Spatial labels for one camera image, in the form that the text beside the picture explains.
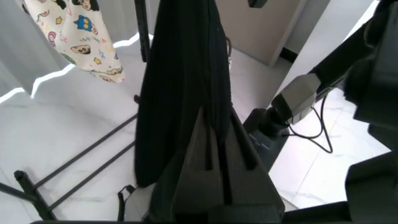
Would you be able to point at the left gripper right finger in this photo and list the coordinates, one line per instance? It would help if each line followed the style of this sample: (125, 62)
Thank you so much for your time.
(252, 186)

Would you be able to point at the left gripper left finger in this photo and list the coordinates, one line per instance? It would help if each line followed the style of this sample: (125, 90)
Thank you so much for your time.
(196, 186)

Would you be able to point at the black garment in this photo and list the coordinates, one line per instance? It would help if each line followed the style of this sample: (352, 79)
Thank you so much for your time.
(180, 77)

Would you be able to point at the cream printed garment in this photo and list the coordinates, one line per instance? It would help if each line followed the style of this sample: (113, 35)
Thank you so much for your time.
(81, 40)

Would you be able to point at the black clothes rack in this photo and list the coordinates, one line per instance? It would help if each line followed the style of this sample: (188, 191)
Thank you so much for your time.
(143, 31)

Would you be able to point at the white curtain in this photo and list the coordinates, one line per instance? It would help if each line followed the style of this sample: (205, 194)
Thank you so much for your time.
(18, 46)

